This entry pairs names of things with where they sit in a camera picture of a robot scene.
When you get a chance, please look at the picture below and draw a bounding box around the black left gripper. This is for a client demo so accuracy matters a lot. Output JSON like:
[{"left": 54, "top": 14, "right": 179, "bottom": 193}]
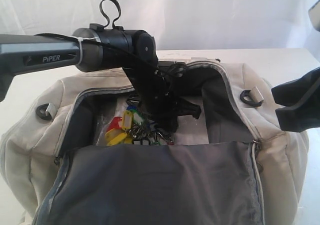
[{"left": 123, "top": 61, "right": 202, "bottom": 133}]

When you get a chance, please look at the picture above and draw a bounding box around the colourful key tag bunch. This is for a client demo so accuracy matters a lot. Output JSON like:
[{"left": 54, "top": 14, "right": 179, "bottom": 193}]
[{"left": 103, "top": 98, "right": 174, "bottom": 147}]

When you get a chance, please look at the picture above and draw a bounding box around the metal zipper pull with ring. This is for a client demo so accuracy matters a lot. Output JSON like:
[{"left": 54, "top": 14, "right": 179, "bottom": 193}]
[{"left": 252, "top": 140, "right": 260, "bottom": 148}]

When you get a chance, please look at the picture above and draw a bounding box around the beige fabric duffel bag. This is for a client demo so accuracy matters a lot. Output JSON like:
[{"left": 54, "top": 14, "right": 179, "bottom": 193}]
[{"left": 0, "top": 59, "right": 309, "bottom": 225}]

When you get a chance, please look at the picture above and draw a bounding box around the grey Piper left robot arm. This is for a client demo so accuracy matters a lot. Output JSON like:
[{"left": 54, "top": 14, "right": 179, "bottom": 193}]
[{"left": 0, "top": 19, "right": 201, "bottom": 132}]

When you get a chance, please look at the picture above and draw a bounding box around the black plastic d-ring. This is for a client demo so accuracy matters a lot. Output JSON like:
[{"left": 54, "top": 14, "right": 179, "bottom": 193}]
[
  {"left": 36, "top": 102, "right": 57, "bottom": 121},
  {"left": 240, "top": 86, "right": 264, "bottom": 108}
]

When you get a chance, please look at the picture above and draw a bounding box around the black plastic D-ring left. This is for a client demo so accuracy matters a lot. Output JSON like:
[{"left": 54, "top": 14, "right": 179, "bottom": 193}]
[{"left": 36, "top": 102, "right": 57, "bottom": 121}]

